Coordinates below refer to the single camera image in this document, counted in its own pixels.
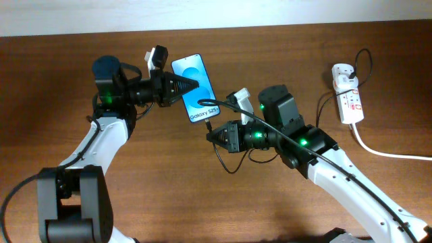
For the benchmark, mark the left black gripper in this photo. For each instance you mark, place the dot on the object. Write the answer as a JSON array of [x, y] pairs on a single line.
[[162, 82]]

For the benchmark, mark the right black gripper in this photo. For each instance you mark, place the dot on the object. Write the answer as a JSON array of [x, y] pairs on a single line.
[[238, 142]]

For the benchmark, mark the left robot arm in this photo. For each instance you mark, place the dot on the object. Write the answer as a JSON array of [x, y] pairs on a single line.
[[73, 199]]

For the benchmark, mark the white power strip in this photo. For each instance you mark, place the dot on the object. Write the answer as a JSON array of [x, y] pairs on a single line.
[[349, 103]]

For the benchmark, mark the white USB charger adapter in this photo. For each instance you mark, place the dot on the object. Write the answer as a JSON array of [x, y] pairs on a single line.
[[342, 83]]

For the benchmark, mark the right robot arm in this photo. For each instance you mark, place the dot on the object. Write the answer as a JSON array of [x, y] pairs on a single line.
[[319, 159]]

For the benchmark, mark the blue Galaxy smartphone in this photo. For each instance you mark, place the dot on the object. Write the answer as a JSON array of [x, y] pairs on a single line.
[[193, 67]]

